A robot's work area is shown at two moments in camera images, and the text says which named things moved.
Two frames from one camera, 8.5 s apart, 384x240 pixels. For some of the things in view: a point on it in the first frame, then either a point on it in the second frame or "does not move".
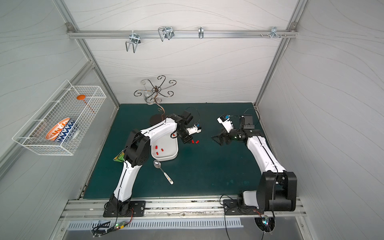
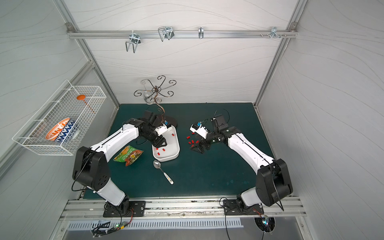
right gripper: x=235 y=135 to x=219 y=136
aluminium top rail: x=73 y=34 does not move
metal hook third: x=201 y=33 does not move
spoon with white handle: x=157 y=164 does not move
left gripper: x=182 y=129 to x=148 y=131
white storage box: x=166 y=149 does not move
